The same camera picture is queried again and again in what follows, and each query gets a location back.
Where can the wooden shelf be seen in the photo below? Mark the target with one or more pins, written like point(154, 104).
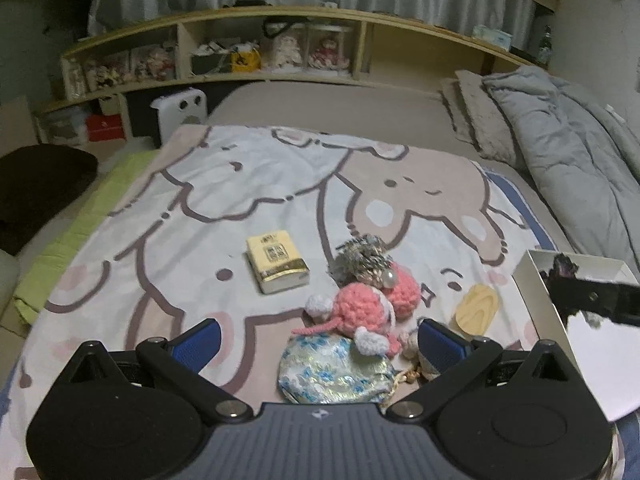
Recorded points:
point(300, 12)

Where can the clear plastic storage bin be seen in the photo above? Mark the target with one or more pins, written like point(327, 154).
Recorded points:
point(62, 127)

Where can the pink crochet toy white pompoms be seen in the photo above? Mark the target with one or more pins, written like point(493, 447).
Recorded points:
point(357, 310)

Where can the white appliance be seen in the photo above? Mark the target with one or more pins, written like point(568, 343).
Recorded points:
point(175, 115)

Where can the row of figurine boxes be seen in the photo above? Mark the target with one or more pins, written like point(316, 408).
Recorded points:
point(125, 67)

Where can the yellow gold small box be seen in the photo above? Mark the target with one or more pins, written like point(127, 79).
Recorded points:
point(275, 260)

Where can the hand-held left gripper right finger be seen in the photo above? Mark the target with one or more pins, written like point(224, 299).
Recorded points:
point(440, 347)

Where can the dark bottle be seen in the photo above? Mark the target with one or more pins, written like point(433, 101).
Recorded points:
point(545, 47)

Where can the printed blanket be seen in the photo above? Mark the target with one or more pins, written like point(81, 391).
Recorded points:
point(200, 185)

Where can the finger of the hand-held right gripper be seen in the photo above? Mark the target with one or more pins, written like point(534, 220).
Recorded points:
point(600, 300)

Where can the blue floral brocade pouch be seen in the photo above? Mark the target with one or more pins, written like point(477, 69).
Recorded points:
point(330, 370)

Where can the dark scrunchie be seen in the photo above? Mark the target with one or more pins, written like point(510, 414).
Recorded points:
point(562, 263)

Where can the yellow bag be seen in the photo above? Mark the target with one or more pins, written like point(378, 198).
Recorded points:
point(245, 60)

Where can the green blanket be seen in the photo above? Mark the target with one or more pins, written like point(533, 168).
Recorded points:
point(75, 230)

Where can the red box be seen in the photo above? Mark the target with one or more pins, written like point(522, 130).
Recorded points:
point(105, 127)

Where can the grey duvet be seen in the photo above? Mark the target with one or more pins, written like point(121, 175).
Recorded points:
point(565, 150)

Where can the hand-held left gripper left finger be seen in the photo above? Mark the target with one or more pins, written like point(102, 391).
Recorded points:
point(200, 345)

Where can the pink crochet scrunchie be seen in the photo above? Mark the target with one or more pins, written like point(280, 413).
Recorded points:
point(405, 290)

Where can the grey fuzzy pillow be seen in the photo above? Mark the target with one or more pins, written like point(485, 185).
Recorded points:
point(475, 120)

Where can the tissue box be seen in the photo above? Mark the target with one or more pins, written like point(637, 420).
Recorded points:
point(492, 37)

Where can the silver tinsel scrunchie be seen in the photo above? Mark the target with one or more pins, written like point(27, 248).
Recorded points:
point(357, 260)

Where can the white box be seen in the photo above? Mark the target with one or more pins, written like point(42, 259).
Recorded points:
point(590, 360)

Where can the dark box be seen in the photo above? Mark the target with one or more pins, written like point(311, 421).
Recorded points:
point(210, 65)

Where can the dark cushion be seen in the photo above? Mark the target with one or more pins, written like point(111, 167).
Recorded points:
point(40, 185)

